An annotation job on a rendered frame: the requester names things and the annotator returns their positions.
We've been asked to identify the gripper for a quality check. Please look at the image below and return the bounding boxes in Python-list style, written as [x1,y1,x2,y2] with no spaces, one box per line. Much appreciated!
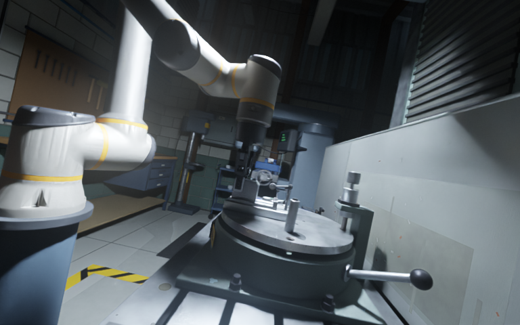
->
[234,122,266,191]

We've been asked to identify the grey metal blank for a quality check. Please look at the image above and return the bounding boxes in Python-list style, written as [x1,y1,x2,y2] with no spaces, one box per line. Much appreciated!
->
[233,176,262,202]

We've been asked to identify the steel index pin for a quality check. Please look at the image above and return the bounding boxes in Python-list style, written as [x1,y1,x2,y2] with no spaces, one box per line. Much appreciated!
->
[339,171,363,232]

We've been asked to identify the white fixture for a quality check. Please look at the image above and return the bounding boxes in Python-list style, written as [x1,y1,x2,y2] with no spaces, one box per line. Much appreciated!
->
[229,169,295,213]

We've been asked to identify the grey rotary table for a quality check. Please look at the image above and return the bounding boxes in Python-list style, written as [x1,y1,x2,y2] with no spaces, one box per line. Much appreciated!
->
[211,196,358,301]

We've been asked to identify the blue cart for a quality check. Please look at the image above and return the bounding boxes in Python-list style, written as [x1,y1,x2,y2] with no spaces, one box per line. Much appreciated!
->
[209,156,288,217]

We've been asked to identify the dark box with green lights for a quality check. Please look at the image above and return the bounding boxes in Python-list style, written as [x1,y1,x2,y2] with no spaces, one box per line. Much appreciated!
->
[280,129,309,156]

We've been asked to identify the grey drill press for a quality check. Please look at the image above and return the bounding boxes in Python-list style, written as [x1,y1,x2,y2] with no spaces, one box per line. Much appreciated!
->
[167,111,213,217]

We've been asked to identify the blue drawer workbench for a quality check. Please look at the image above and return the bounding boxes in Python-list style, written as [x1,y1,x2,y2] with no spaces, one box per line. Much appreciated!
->
[102,154,179,212]

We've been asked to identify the grey milling machine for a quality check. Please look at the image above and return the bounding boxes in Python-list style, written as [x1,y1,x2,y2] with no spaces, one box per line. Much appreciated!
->
[103,84,520,325]

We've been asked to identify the lever with black ball knob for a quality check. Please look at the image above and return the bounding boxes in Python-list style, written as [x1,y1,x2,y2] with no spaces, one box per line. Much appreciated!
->
[343,263,435,292]

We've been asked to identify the brown tool pegboard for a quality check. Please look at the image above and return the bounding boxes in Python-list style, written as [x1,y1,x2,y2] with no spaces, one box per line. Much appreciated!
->
[7,28,114,121]

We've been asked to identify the grey louvred shutter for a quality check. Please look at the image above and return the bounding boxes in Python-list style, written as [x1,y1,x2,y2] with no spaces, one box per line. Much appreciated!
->
[404,0,520,125]

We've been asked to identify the grey post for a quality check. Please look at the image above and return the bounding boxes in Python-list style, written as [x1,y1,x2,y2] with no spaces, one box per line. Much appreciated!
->
[284,198,301,234]

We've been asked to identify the dark green pin bracket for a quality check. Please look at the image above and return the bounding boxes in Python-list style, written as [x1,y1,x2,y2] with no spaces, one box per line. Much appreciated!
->
[334,199,376,271]

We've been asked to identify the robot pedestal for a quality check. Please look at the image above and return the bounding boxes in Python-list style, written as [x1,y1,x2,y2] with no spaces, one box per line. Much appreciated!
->
[0,200,95,325]

